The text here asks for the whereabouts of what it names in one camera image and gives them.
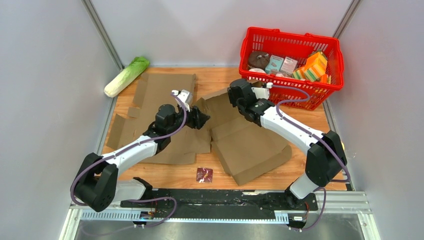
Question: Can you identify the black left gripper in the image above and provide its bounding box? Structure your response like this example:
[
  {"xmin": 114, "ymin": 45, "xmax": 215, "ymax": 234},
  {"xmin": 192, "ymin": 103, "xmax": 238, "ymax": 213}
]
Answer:
[{"xmin": 167, "ymin": 103, "xmax": 212, "ymax": 136}]

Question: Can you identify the brown cardboard box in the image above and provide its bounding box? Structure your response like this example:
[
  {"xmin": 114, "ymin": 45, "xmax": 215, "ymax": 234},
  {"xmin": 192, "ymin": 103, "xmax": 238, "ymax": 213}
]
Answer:
[{"xmin": 195, "ymin": 88, "xmax": 292, "ymax": 186}]

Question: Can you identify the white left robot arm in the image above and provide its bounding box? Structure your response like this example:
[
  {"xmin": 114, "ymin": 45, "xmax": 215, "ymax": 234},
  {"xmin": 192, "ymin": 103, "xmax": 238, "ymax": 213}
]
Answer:
[{"xmin": 70, "ymin": 104, "xmax": 211, "ymax": 212}]

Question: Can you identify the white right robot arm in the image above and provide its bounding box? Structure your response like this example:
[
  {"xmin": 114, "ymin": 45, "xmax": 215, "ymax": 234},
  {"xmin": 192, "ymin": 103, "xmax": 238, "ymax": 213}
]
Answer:
[{"xmin": 227, "ymin": 78, "xmax": 350, "ymax": 210}]

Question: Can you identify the teal packet box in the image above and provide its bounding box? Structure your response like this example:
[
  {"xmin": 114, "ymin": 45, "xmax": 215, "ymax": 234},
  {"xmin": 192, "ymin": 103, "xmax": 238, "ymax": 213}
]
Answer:
[{"xmin": 264, "ymin": 55, "xmax": 285, "ymax": 74}]

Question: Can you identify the pink white packet box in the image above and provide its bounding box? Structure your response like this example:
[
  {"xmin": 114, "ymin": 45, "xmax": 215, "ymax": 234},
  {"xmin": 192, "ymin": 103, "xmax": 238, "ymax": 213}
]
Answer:
[{"xmin": 279, "ymin": 56, "xmax": 298, "ymax": 76}]

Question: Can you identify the orange yellow striped box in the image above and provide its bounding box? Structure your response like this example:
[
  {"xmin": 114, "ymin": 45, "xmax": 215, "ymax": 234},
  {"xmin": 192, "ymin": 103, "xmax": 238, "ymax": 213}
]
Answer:
[{"xmin": 291, "ymin": 50, "xmax": 332, "ymax": 84}]

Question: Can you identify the brown round container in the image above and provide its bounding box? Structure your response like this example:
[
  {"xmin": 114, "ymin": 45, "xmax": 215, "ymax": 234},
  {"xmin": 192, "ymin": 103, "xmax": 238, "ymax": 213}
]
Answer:
[{"xmin": 247, "ymin": 51, "xmax": 271, "ymax": 70}]

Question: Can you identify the flat cardboard sheet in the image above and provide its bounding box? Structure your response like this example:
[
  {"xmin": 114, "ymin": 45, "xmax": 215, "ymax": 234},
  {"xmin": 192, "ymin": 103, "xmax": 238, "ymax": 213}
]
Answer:
[{"xmin": 106, "ymin": 73, "xmax": 211, "ymax": 165}]

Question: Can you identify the red candy packet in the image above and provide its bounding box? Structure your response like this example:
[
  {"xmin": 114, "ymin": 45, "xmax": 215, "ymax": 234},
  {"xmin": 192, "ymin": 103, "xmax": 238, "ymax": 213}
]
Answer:
[{"xmin": 195, "ymin": 167, "xmax": 214, "ymax": 183}]

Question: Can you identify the red plastic basket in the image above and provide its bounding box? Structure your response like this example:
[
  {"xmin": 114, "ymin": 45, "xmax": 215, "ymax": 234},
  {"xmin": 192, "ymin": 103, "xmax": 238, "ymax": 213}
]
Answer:
[{"xmin": 239, "ymin": 26, "xmax": 344, "ymax": 111}]

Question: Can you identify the napa cabbage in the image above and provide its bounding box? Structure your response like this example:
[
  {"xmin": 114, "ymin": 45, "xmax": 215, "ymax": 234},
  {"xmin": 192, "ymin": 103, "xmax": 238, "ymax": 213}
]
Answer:
[{"xmin": 103, "ymin": 56, "xmax": 150, "ymax": 98}]

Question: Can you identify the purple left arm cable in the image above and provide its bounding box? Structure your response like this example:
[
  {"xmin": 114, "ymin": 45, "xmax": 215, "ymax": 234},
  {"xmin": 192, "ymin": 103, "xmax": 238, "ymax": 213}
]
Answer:
[{"xmin": 69, "ymin": 90, "xmax": 190, "ymax": 229}]

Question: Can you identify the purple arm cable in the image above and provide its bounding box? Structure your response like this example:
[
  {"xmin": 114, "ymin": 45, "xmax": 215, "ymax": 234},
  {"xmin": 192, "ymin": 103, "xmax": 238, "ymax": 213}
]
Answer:
[
  {"xmin": 69, "ymin": 90, "xmax": 190, "ymax": 229},
  {"xmin": 264, "ymin": 82, "xmax": 351, "ymax": 232}
]

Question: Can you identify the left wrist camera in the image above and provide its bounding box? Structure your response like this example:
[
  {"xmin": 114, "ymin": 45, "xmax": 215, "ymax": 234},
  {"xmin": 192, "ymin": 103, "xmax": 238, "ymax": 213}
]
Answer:
[{"xmin": 171, "ymin": 89, "xmax": 193, "ymax": 112}]

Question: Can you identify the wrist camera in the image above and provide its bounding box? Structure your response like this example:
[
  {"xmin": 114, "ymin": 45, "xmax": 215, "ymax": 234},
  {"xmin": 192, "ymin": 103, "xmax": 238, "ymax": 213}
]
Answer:
[
  {"xmin": 171, "ymin": 89, "xmax": 193, "ymax": 112},
  {"xmin": 251, "ymin": 81, "xmax": 273, "ymax": 100}
]

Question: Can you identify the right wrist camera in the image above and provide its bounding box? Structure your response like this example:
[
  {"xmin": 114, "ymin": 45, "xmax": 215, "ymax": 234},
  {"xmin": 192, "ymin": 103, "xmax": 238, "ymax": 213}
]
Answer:
[{"xmin": 251, "ymin": 81, "xmax": 273, "ymax": 100}]

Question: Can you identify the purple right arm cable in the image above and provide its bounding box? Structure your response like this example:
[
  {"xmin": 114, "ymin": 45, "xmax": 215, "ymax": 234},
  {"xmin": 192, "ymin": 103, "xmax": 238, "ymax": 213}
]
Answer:
[{"xmin": 264, "ymin": 82, "xmax": 351, "ymax": 232}]

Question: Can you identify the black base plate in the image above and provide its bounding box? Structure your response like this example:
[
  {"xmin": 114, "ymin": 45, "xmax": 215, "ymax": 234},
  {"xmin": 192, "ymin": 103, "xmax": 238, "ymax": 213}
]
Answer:
[{"xmin": 119, "ymin": 188, "xmax": 319, "ymax": 220}]

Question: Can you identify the aluminium frame rail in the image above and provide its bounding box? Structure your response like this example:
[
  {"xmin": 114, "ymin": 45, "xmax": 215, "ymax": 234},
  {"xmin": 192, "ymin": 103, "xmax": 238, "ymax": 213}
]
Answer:
[{"xmin": 60, "ymin": 188, "xmax": 380, "ymax": 240}]

